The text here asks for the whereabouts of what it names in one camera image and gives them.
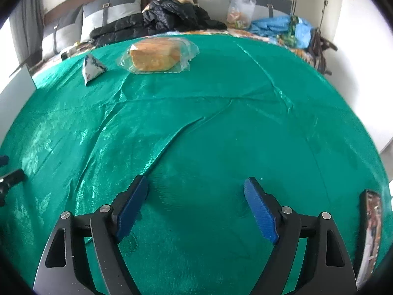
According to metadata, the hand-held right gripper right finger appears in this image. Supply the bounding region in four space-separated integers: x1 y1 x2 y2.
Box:
243 177 358 295

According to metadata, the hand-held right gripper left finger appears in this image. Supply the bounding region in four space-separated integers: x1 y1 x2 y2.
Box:
33 175 150 295

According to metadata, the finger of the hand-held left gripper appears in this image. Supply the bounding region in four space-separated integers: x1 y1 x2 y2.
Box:
0 155 26 207

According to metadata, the dark-rimmed printed snack packet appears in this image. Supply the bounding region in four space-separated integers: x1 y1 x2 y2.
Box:
356 189 384 286

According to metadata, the white triangular snack packet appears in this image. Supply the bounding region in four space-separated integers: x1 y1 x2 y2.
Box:
82 54 109 87

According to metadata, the bread loaf clear bag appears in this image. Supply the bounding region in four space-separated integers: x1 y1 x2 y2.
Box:
119 37 200 74

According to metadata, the white board panel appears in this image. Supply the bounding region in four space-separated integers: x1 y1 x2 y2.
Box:
0 66 38 148

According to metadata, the green patterned tablecloth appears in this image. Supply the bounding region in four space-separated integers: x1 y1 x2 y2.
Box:
0 32 390 295

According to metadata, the grey curtain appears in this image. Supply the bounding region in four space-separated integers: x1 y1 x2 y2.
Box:
8 0 45 68

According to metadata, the floral bedsheet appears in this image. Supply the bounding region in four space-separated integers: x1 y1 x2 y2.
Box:
166 26 326 68

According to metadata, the blue plastic bag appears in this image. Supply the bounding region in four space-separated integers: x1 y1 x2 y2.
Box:
247 15 317 50

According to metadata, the black puffer jacket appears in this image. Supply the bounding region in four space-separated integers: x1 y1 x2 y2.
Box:
90 0 228 48

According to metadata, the clear plastic bag of food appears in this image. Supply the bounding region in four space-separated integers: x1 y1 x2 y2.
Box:
226 0 257 29

